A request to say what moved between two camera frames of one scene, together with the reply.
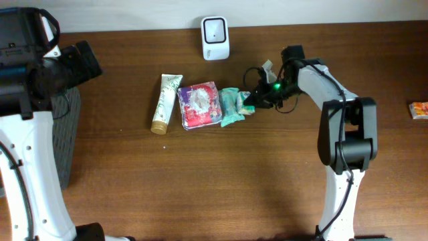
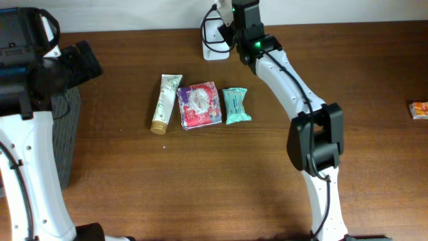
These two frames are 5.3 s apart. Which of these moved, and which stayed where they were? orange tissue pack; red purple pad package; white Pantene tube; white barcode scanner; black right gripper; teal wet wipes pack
Moved: teal wet wipes pack; black right gripper
Stayed: orange tissue pack; white barcode scanner; red purple pad package; white Pantene tube
